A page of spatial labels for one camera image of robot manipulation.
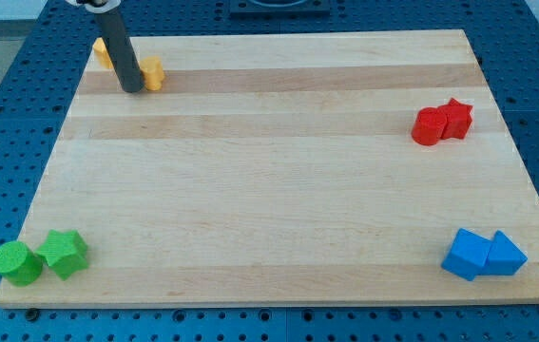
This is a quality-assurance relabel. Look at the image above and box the red cylinder block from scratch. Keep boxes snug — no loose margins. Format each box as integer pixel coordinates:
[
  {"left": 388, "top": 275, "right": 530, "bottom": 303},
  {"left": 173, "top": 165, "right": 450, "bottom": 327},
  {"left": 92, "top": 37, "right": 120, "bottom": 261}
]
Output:
[{"left": 411, "top": 107, "right": 448, "bottom": 146}]

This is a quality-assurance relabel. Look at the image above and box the green cylinder block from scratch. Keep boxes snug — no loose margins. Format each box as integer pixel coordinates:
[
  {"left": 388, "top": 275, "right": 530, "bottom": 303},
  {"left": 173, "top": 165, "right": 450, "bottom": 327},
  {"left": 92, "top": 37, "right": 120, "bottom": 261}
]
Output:
[{"left": 0, "top": 240, "right": 43, "bottom": 287}]

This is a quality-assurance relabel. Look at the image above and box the blue triangle block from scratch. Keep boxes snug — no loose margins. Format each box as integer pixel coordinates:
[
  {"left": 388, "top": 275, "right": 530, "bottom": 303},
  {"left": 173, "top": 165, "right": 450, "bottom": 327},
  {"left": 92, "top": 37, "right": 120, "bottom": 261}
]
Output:
[{"left": 480, "top": 231, "right": 528, "bottom": 276}]

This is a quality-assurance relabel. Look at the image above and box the green star block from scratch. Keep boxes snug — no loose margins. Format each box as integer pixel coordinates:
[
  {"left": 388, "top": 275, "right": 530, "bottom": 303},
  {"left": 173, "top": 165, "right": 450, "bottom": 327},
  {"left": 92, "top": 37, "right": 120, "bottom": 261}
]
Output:
[{"left": 35, "top": 230, "right": 88, "bottom": 280}]

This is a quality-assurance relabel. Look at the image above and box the yellow heart block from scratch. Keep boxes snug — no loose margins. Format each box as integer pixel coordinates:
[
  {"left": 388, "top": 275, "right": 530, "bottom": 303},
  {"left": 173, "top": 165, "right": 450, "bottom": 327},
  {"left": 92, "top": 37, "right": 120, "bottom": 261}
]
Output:
[{"left": 140, "top": 56, "right": 165, "bottom": 91}]

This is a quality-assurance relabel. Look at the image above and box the red star block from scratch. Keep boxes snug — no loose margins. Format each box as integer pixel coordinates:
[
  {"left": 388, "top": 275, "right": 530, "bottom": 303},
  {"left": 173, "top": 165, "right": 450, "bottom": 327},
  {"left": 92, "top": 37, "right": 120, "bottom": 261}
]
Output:
[{"left": 438, "top": 98, "right": 473, "bottom": 140}]

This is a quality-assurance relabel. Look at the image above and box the blue cube block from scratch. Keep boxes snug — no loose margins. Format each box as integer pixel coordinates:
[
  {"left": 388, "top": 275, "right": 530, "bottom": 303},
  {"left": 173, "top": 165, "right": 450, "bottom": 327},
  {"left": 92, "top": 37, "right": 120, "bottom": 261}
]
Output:
[{"left": 441, "top": 228, "right": 491, "bottom": 281}]

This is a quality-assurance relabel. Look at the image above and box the light wooden board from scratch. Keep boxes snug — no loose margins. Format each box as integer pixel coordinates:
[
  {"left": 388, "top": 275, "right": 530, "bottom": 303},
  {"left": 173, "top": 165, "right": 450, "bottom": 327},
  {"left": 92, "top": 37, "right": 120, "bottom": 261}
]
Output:
[{"left": 0, "top": 29, "right": 539, "bottom": 309}]

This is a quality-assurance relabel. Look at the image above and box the yellow block behind stylus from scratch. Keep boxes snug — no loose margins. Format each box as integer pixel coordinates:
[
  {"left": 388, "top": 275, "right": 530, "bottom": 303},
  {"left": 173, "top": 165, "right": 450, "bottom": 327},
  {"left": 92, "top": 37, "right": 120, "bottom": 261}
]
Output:
[{"left": 92, "top": 37, "right": 113, "bottom": 69}]

